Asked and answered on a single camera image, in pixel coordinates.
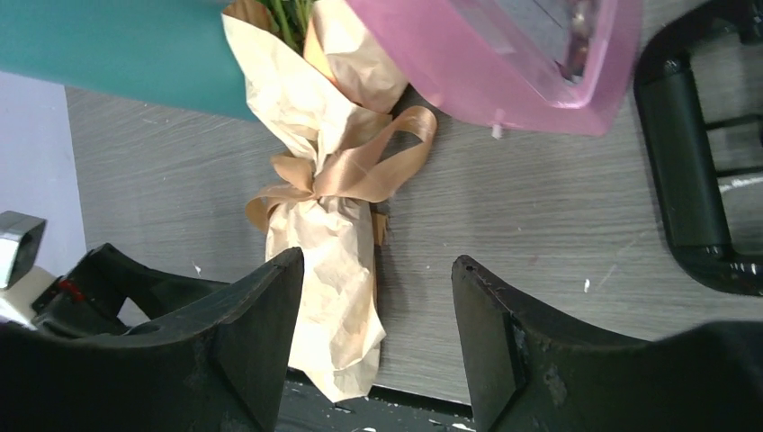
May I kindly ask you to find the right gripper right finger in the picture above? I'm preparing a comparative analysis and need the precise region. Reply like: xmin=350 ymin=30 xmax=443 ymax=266
xmin=452 ymin=256 xmax=762 ymax=431

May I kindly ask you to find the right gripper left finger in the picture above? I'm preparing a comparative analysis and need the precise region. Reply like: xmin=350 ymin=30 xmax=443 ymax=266
xmin=1 ymin=248 xmax=304 ymax=431

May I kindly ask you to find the tan satin ribbon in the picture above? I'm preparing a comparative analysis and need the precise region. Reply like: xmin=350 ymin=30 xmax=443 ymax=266
xmin=245 ymin=106 xmax=438 ymax=232

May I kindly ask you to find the paper flower bouquet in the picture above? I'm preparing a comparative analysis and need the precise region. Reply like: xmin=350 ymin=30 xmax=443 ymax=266
xmin=222 ymin=1 xmax=408 ymax=403

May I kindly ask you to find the teal ceramic vase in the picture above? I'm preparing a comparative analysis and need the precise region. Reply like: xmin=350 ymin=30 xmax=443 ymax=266
xmin=1 ymin=0 xmax=255 ymax=121

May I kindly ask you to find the black poker chip case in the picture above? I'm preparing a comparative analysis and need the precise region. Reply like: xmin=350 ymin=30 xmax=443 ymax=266
xmin=633 ymin=1 xmax=762 ymax=297

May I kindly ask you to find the pink plastic box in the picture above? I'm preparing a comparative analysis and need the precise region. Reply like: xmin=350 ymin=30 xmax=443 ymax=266
xmin=351 ymin=1 xmax=642 ymax=136

